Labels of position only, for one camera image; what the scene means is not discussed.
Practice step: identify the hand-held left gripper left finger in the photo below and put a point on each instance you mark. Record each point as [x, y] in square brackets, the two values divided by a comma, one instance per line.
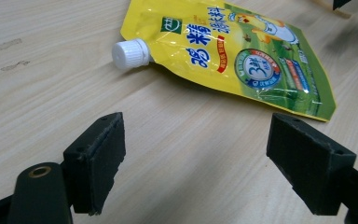
[96, 161]

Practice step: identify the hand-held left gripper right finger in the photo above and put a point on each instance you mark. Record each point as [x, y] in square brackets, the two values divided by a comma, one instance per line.
[310, 165]

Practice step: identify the yellow spouted seasoning pouch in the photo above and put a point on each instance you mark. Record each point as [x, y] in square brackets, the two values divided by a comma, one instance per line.
[230, 53]

